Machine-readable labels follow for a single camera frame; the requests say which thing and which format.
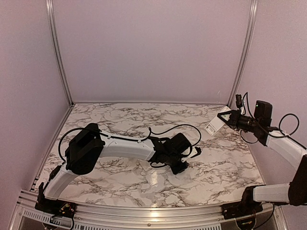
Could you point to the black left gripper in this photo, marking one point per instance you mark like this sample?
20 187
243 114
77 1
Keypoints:
177 170

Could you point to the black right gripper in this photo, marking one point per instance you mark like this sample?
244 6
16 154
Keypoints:
234 119

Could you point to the white remote control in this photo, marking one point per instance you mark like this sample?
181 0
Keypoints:
216 124

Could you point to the white battery cover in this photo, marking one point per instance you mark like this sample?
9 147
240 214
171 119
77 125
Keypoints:
145 165

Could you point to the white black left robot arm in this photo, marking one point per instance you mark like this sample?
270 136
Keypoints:
90 144

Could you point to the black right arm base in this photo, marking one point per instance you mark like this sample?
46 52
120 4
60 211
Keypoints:
246 206

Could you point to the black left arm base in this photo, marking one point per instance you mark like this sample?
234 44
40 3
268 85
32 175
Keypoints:
57 208

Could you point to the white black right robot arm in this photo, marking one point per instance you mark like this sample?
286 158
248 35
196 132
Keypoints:
294 192

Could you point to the aluminium right corner post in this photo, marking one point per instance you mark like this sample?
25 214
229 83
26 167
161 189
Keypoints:
245 50

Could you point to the aluminium corner post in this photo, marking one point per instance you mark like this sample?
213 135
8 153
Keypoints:
56 48
245 50

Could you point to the aluminium left corner post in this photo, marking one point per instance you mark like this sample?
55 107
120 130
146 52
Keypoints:
56 48

